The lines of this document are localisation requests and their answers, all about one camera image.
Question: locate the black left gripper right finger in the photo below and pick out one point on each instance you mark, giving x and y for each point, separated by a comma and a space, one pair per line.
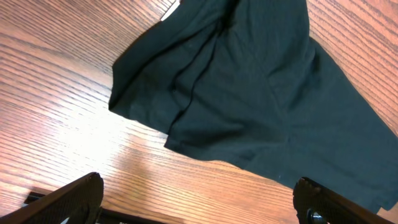
316, 204

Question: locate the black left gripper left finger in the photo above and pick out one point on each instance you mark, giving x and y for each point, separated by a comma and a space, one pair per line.
77, 202

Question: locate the black t-shirt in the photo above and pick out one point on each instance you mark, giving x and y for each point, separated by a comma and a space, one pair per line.
243, 82

